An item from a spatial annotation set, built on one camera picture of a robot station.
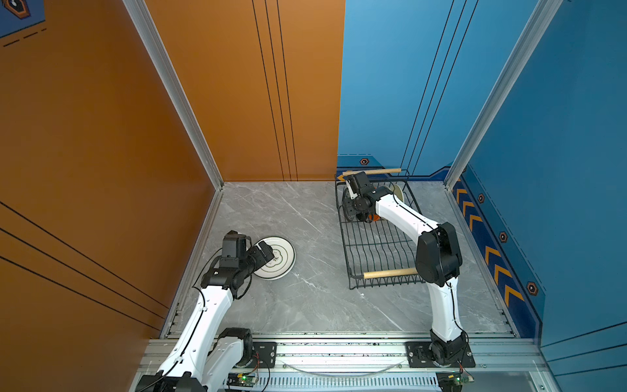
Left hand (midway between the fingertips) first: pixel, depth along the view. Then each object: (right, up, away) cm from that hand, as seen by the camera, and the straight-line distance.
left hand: (263, 251), depth 83 cm
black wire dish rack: (+42, -2, +11) cm, 44 cm away
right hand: (+32, +16, +16) cm, 39 cm away
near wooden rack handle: (+40, -4, -12) cm, 42 cm away
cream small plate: (+51, +21, +14) cm, 57 cm away
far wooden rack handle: (+41, +30, +16) cm, 53 cm away
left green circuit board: (-4, -35, -12) cm, 37 cm away
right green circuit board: (+58, -36, -12) cm, 69 cm away
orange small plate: (+36, +12, -11) cm, 39 cm away
